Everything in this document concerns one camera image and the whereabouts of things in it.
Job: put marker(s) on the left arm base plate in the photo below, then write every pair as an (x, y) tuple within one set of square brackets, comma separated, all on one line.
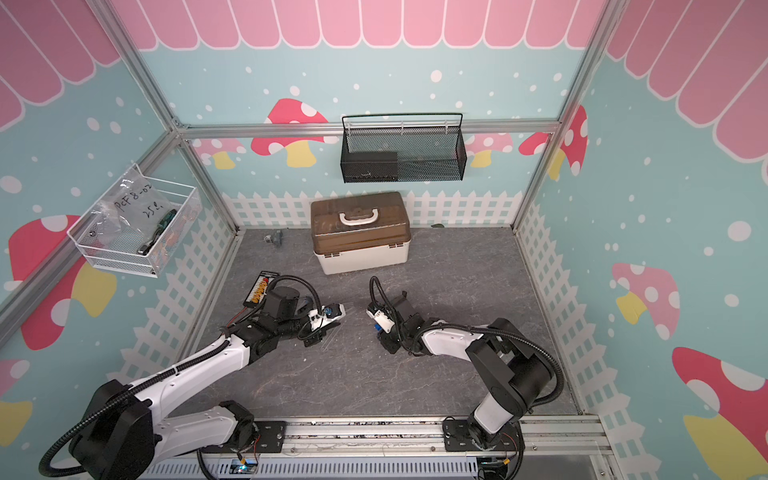
[(260, 436)]

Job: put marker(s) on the white wire wall basket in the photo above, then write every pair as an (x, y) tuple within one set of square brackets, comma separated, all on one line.
[(185, 198)]

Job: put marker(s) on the small green circuit board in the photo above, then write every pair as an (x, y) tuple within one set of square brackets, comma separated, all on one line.
[(244, 467)]

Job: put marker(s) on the brown lid storage box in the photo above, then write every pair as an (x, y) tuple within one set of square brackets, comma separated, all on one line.
[(360, 232)]

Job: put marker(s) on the black mesh wall basket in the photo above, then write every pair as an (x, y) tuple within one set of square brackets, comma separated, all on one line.
[(429, 146)]

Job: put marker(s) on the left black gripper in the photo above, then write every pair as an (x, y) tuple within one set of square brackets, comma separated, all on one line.
[(315, 338)]

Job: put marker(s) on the clear plastic zip bag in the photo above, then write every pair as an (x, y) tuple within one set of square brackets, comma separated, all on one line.
[(133, 206)]

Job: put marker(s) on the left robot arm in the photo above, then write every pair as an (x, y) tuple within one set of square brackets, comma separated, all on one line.
[(127, 428)]

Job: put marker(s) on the black box in basket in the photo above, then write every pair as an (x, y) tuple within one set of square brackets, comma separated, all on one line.
[(369, 167)]

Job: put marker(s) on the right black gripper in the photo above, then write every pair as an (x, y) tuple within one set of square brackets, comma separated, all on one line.
[(382, 336)]

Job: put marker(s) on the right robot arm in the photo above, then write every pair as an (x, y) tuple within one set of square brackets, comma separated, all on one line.
[(517, 372)]

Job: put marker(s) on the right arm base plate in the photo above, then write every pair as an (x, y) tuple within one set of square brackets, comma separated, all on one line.
[(463, 435)]

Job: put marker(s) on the small grey metal clamp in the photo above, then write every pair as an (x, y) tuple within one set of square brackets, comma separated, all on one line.
[(274, 238)]

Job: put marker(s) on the black board yellow connectors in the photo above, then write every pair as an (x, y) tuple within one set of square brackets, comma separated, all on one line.
[(259, 288)]

